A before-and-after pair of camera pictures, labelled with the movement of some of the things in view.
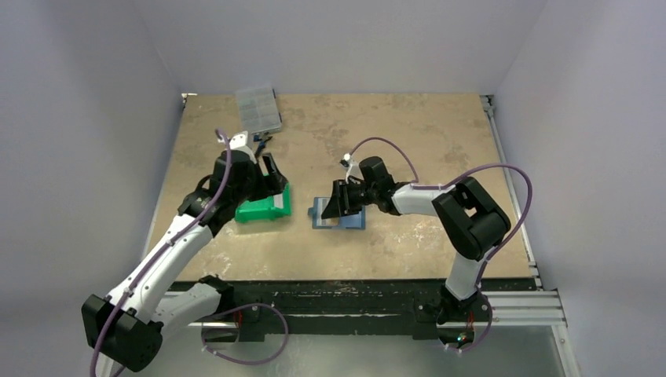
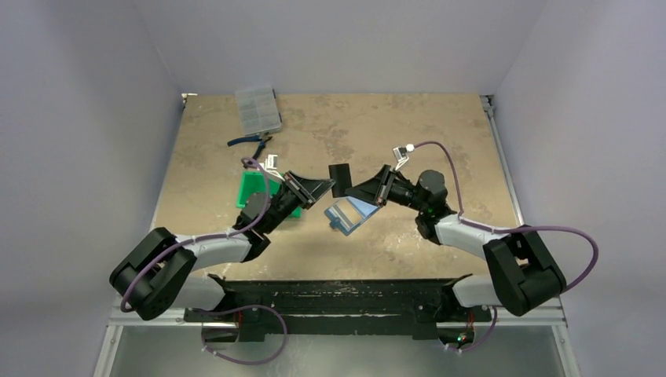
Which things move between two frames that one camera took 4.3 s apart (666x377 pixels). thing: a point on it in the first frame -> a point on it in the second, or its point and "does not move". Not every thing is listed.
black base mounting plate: x=256 y=312 does not move
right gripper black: x=351 y=195 -> x=386 y=184
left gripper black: x=275 y=178 -> x=309 y=188
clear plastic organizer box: x=259 y=110 does not move
